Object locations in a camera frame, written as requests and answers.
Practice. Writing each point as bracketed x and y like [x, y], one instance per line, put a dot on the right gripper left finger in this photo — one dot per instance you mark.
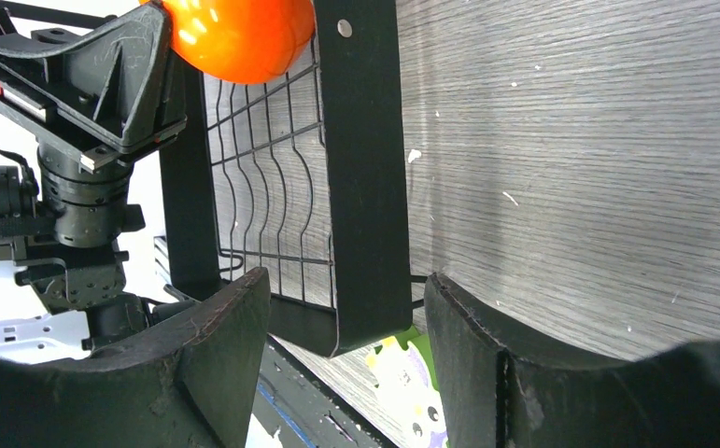
[189, 381]

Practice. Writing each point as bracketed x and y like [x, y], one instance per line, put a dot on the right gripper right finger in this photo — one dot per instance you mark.
[506, 384]

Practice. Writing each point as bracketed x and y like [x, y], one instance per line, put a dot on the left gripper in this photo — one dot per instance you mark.
[96, 104]

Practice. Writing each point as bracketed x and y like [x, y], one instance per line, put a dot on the black wire dish rack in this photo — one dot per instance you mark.
[302, 176]

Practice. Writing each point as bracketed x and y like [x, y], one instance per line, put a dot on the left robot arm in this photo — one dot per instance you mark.
[81, 288]

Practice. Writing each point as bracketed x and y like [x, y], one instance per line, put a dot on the green owl number tile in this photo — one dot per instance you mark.
[407, 388]

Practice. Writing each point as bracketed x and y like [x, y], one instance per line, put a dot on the orange bowl lower shelf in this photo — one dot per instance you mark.
[241, 41]

